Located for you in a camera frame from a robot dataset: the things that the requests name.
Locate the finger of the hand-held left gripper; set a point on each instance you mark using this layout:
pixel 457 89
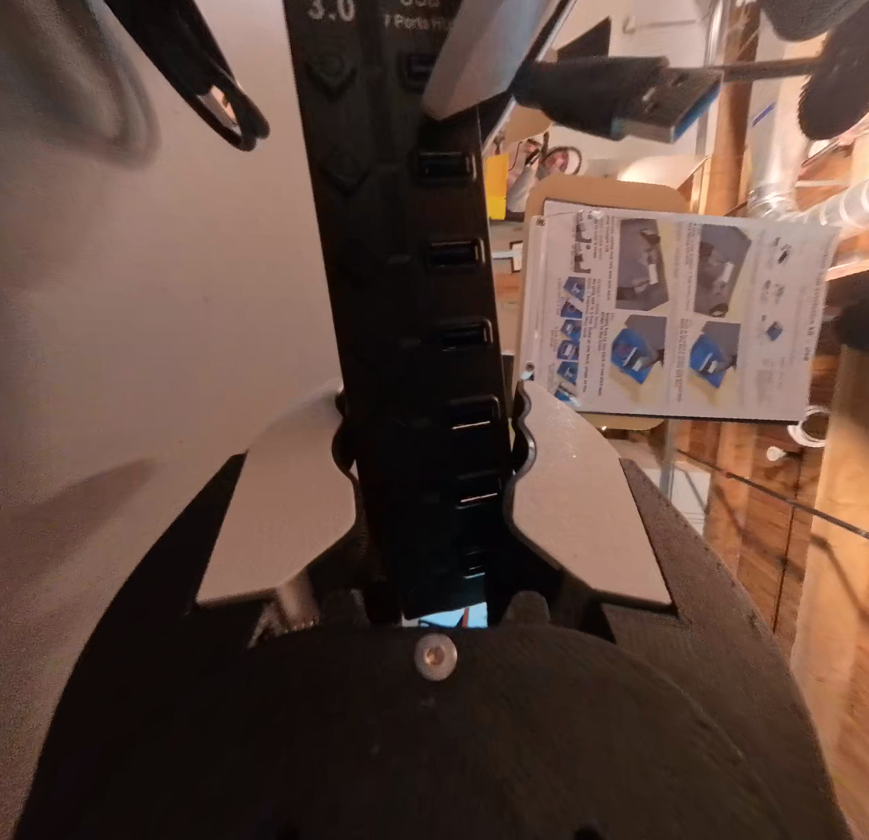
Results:
pixel 489 39

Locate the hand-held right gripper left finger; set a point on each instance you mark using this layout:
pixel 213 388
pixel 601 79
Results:
pixel 285 500

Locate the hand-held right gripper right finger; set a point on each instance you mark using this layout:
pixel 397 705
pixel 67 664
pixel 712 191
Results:
pixel 584 507

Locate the long black usb hub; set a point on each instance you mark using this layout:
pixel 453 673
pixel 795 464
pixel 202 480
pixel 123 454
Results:
pixel 380 276

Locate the yellow plastic bin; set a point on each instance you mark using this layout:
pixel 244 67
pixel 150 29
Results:
pixel 497 188

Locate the instruction sheet on board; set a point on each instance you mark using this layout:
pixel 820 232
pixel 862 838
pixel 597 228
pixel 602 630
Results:
pixel 611 192

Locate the printed instruction sheet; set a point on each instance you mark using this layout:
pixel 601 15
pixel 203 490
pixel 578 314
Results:
pixel 679 310

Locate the black disc floor lamp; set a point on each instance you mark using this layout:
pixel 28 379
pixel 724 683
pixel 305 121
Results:
pixel 835 93

